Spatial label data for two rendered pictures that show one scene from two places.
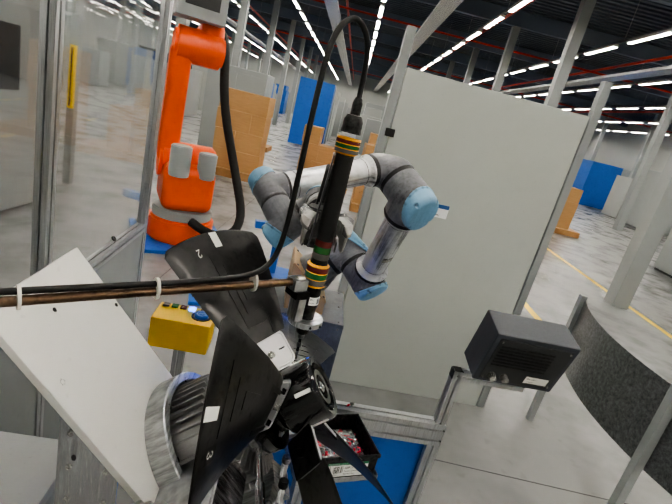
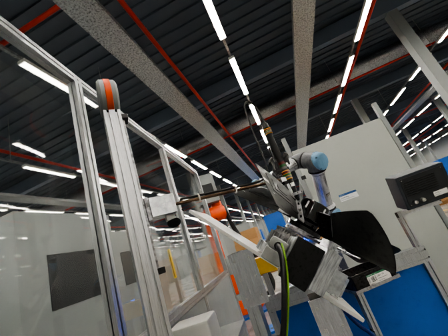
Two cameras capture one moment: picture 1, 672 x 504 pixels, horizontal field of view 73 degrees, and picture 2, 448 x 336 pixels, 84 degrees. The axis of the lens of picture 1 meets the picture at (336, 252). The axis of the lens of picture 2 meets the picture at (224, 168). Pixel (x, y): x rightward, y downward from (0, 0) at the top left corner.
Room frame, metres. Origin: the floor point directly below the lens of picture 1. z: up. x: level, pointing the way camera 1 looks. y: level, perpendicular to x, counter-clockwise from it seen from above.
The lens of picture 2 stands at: (-0.41, 0.02, 1.17)
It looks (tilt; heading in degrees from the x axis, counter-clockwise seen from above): 18 degrees up; 13
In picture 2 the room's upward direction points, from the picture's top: 20 degrees counter-clockwise
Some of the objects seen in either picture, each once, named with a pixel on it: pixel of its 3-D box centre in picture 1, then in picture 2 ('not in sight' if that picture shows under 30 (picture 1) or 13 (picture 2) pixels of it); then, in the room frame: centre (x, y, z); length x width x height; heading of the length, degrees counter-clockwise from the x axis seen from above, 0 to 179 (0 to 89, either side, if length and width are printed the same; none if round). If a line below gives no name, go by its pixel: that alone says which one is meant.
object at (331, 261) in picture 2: not in sight; (319, 268); (0.46, 0.05, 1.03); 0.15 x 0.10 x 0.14; 98
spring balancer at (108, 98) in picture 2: not in sight; (108, 99); (0.33, 0.55, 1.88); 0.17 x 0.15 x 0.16; 8
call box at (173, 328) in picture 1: (182, 329); (262, 265); (1.13, 0.37, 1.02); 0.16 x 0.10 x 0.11; 98
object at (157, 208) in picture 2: not in sight; (159, 207); (0.39, 0.49, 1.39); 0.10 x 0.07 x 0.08; 133
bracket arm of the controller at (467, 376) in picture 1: (487, 379); (417, 208); (1.26, -0.55, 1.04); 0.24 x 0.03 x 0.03; 98
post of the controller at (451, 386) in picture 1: (448, 395); (407, 229); (1.24, -0.45, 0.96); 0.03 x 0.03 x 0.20; 8
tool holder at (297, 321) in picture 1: (305, 300); (290, 186); (0.81, 0.03, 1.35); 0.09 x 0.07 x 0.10; 133
